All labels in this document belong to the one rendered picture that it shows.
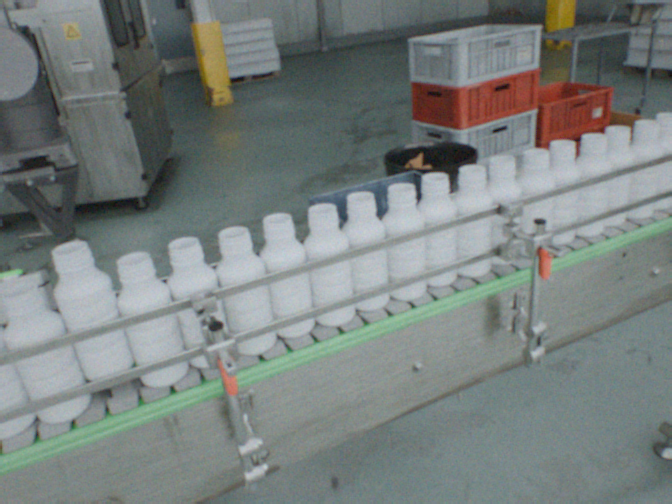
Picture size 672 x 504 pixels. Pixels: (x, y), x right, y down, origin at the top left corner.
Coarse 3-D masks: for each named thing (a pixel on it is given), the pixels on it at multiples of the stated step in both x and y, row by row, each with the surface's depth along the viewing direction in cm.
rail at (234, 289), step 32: (544, 192) 83; (448, 224) 77; (576, 224) 88; (352, 256) 72; (480, 256) 82; (224, 288) 65; (384, 288) 76; (128, 320) 62; (288, 320) 71; (32, 352) 58; (192, 352) 67; (96, 384) 63; (0, 416) 59
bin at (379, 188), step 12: (384, 180) 145; (396, 180) 147; (408, 180) 148; (420, 180) 146; (336, 192) 140; (348, 192) 142; (372, 192) 145; (384, 192) 146; (420, 192) 147; (312, 204) 136; (336, 204) 141; (384, 204) 148; (348, 216) 144; (540, 360) 112
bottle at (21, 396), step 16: (0, 336) 59; (0, 352) 59; (0, 368) 59; (16, 368) 62; (0, 384) 60; (16, 384) 61; (0, 400) 60; (16, 400) 61; (32, 416) 64; (0, 432) 61; (16, 432) 62
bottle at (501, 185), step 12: (504, 156) 83; (492, 168) 82; (504, 168) 81; (492, 180) 82; (504, 180) 81; (492, 192) 82; (504, 192) 81; (516, 192) 82; (492, 228) 84; (492, 240) 85; (504, 240) 85; (516, 240) 85; (492, 264) 87; (504, 264) 87
